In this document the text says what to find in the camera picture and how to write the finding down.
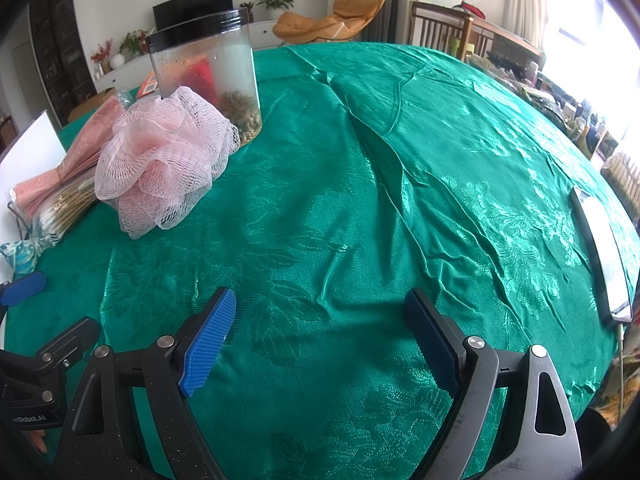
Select teal hair tie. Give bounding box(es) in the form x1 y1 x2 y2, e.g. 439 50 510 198
0 240 40 276

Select dark wooden crib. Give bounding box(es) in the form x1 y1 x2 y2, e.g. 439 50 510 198
410 1 547 68

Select white curtain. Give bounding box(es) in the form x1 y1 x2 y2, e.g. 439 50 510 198
502 0 561 51

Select clear jar black lid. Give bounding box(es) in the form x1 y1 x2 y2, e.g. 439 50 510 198
145 7 263 147

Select orange rocking chair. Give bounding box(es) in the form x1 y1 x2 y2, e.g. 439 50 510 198
272 0 386 43

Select white charging cable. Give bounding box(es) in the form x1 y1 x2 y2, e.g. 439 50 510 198
616 322 626 421

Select black display cabinet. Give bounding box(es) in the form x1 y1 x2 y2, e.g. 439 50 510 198
27 0 98 126

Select white cardboard box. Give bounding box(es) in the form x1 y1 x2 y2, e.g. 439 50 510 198
0 110 67 281

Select orange book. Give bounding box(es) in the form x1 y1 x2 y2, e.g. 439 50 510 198
136 70 162 99

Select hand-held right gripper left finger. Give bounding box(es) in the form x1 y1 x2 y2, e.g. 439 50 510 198
50 287 238 480

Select cotton swab pack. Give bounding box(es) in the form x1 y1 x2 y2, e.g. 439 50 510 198
27 172 108 248

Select red cloth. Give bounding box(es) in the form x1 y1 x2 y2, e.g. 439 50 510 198
452 1 486 20

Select clear pack of beige sticks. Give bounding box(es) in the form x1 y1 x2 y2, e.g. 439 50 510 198
600 152 640 211

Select green satin tablecloth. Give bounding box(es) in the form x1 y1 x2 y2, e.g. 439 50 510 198
2 41 640 480

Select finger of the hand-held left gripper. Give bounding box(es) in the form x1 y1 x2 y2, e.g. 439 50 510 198
0 271 47 308
37 316 102 376

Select group of bottles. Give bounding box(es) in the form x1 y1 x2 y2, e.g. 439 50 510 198
520 60 616 161

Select pink mesh bath sponge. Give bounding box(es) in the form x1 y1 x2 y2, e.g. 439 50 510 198
94 86 242 239

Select bushy green potted plant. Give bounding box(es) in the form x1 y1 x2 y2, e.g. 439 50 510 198
118 30 148 58

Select brown cardboard box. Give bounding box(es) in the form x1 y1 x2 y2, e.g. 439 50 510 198
67 87 118 123

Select black television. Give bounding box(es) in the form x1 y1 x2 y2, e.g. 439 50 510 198
152 0 234 31

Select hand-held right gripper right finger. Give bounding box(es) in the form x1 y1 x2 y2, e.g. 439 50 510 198
402 287 583 480

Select black smartphone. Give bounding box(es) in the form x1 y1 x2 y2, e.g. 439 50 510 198
570 186 634 325

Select red flowers in vase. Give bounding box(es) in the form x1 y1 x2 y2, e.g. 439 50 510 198
90 40 113 77

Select pink face mask pack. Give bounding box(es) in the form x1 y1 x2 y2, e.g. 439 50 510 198
9 95 132 221

